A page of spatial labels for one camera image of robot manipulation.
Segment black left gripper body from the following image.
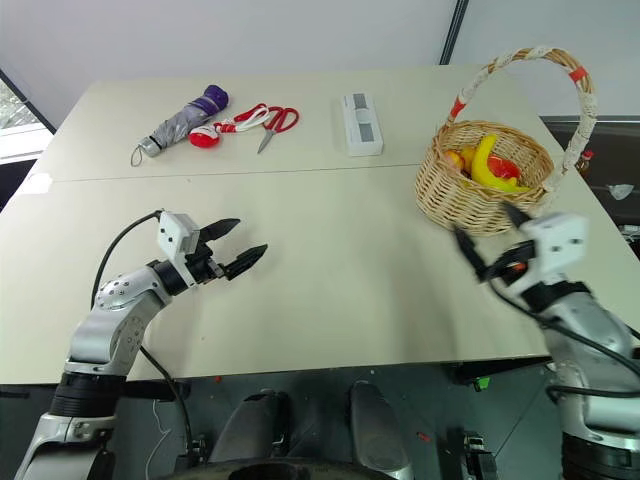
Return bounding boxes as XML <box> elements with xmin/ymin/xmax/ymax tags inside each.
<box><xmin>183</xmin><ymin>238</ymin><xmax>230</xmax><ymax>286</ymax></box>

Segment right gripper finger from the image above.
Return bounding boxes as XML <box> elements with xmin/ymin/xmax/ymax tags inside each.
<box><xmin>451</xmin><ymin>226</ymin><xmax>490</xmax><ymax>285</ymax></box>
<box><xmin>500</xmin><ymin>199</ymin><xmax>532</xmax><ymax>232</ymax></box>

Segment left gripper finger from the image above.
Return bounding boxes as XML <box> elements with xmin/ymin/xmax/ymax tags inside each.
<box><xmin>221</xmin><ymin>243</ymin><xmax>269</xmax><ymax>281</ymax></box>
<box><xmin>198</xmin><ymin>217</ymin><xmax>243</xmax><ymax>245</ymax></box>

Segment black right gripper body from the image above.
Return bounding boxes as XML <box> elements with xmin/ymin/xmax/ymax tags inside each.
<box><xmin>485</xmin><ymin>238</ymin><xmax>537</xmax><ymax>284</ymax></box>

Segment red fruit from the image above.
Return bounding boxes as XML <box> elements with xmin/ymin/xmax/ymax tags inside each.
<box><xmin>486</xmin><ymin>154</ymin><xmax>523</xmax><ymax>182</ymax></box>

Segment yellow banana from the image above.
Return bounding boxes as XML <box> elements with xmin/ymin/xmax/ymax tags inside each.
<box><xmin>470</xmin><ymin>133</ymin><xmax>533</xmax><ymax>196</ymax></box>

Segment pink yellow peach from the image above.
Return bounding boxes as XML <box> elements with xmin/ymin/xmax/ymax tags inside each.
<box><xmin>443</xmin><ymin>149</ymin><xmax>471</xmax><ymax>174</ymax></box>

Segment red white oval object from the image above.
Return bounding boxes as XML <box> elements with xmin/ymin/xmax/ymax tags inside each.
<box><xmin>187</xmin><ymin>125</ymin><xmax>222</xmax><ymax>150</ymax></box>

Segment crumpled white wrapper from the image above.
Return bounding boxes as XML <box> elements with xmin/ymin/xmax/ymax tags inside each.
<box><xmin>606</xmin><ymin>182</ymin><xmax>637</xmax><ymax>202</ymax></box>

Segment grey purple folded umbrella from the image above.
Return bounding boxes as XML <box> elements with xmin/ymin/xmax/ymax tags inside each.
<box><xmin>130</xmin><ymin>83</ymin><xmax>233</xmax><ymax>169</ymax></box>

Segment dark side cabinet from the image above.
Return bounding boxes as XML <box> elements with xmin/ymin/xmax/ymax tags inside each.
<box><xmin>541</xmin><ymin>115</ymin><xmax>640</xmax><ymax>264</ymax></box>

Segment dark rounded robot foot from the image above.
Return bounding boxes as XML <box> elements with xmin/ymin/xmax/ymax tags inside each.
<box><xmin>348</xmin><ymin>380</ymin><xmax>415</xmax><ymax>480</ymax></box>
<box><xmin>206</xmin><ymin>389</ymin><xmax>292</xmax><ymax>465</ymax></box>

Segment white power strip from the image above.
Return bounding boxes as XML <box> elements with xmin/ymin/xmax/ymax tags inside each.
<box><xmin>340</xmin><ymin>92</ymin><xmax>386</xmax><ymax>158</ymax></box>

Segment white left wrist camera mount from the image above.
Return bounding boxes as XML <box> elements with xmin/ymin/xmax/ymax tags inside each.
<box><xmin>156</xmin><ymin>210</ymin><xmax>202</xmax><ymax>289</ymax></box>

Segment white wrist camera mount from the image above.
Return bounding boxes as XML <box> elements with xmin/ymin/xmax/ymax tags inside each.
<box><xmin>518</xmin><ymin>211</ymin><xmax>591</xmax><ymax>297</ymax></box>
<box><xmin>156</xmin><ymin>210</ymin><xmax>202</xmax><ymax>289</ymax></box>

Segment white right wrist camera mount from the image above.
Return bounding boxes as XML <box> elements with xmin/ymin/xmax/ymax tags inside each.
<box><xmin>518</xmin><ymin>211</ymin><xmax>591</xmax><ymax>297</ymax></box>

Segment wicker basket with handle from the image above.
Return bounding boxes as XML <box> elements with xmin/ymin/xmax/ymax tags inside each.
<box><xmin>414</xmin><ymin>45</ymin><xmax>599</xmax><ymax>238</ymax></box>

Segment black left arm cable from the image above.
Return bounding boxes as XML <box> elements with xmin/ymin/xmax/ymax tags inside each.
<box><xmin>90</xmin><ymin>209</ymin><xmax>196</xmax><ymax>457</ymax></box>

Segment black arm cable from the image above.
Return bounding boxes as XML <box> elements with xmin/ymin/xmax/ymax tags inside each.
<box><xmin>486</xmin><ymin>248</ymin><xmax>640</xmax><ymax>402</ymax></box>
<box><xmin>90</xmin><ymin>209</ymin><xmax>196</xmax><ymax>457</ymax></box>

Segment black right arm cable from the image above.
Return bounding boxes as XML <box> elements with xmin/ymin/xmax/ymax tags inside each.
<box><xmin>486</xmin><ymin>248</ymin><xmax>640</xmax><ymax>402</ymax></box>

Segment red white cord loop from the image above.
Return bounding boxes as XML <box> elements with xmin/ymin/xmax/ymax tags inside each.
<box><xmin>213</xmin><ymin>102</ymin><xmax>272</xmax><ymax>135</ymax></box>

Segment red handled scissors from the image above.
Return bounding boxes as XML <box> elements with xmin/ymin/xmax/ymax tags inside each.
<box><xmin>256</xmin><ymin>105</ymin><xmax>301</xmax><ymax>155</ymax></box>

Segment thin white string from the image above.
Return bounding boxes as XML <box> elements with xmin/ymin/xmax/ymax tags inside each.
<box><xmin>148</xmin><ymin>398</ymin><xmax>172</xmax><ymax>467</ymax></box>

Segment dark vertical wall post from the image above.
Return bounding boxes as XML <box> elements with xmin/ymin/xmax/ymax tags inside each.
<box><xmin>438</xmin><ymin>0</ymin><xmax>472</xmax><ymax>66</ymax></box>

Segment dark window frame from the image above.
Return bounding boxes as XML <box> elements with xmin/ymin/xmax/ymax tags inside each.
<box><xmin>0</xmin><ymin>66</ymin><xmax>57</xmax><ymax>136</ymax></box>

